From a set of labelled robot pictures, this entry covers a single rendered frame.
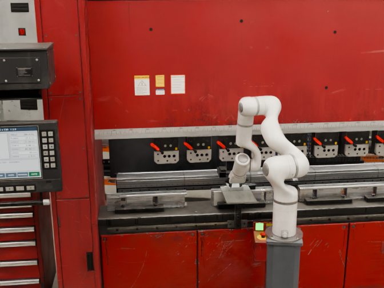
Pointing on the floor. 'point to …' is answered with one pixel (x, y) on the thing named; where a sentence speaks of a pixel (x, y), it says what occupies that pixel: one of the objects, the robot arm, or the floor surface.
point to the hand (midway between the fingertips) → (235, 184)
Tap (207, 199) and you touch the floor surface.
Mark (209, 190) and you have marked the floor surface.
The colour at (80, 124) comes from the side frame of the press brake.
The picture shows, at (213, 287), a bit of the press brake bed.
